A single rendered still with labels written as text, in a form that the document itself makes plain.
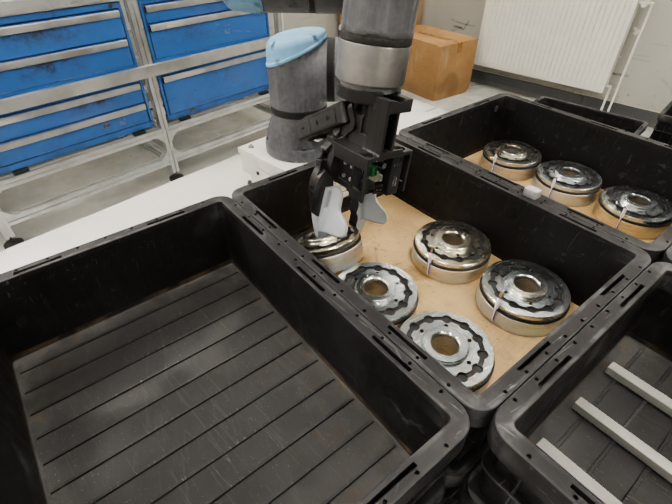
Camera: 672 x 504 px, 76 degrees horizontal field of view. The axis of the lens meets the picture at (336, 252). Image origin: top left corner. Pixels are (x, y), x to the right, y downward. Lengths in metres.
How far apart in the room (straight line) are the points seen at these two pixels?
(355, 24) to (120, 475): 0.47
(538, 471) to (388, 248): 0.37
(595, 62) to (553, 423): 3.30
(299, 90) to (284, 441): 0.63
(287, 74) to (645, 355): 0.69
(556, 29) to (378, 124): 3.29
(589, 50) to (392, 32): 3.24
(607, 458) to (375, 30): 0.45
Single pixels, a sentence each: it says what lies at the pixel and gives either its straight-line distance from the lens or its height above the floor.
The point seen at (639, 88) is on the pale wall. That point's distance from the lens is 3.75.
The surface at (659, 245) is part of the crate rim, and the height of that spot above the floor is 0.93.
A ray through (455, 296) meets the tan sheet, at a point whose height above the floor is 0.83.
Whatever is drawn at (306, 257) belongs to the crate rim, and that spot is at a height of 0.93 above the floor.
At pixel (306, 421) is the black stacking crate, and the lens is 0.45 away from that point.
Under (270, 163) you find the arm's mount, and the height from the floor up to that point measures 0.80.
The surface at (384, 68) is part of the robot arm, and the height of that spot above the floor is 1.09.
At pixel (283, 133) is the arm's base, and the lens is 0.90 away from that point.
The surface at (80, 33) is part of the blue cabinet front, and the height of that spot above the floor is 0.79.
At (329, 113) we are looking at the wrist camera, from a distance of 0.53.
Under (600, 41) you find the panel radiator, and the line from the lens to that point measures 3.65.
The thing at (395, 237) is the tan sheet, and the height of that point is 0.83.
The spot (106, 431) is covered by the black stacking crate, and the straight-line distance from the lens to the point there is 0.50.
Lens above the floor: 1.22
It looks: 40 degrees down
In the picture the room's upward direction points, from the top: straight up
